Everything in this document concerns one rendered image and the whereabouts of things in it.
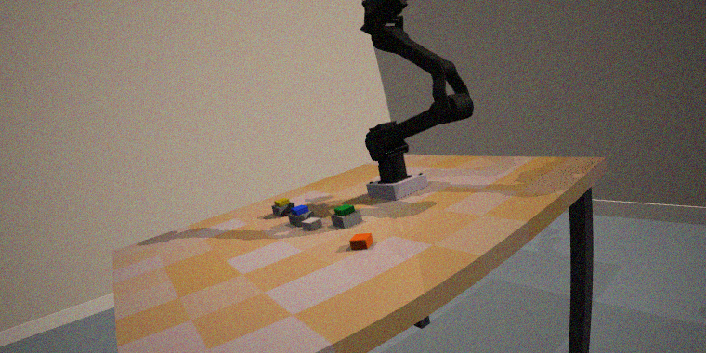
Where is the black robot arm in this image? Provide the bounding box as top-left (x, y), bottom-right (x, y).
top-left (360, 0), bottom-right (474, 184)

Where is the orange block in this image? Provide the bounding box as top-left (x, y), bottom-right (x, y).
top-left (349, 233), bottom-right (373, 250)

